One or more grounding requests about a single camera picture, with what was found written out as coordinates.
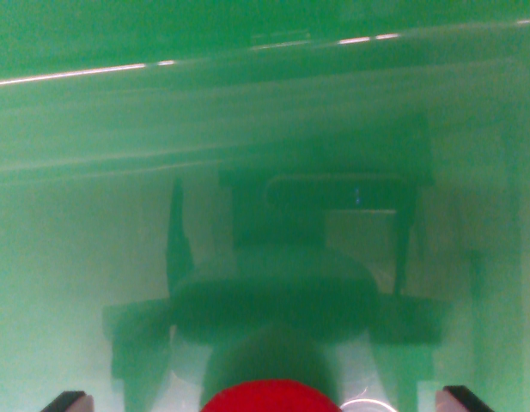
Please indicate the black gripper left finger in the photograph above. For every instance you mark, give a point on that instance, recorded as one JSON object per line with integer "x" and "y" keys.
{"x": 71, "y": 402}

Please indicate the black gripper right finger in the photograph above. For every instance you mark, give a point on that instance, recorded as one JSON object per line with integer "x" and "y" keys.
{"x": 458, "y": 401}

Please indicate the red strawberry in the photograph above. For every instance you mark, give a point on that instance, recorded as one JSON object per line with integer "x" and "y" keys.
{"x": 271, "y": 399}

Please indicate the green plastic bin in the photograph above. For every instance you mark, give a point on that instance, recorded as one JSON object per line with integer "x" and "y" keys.
{"x": 118, "y": 214}

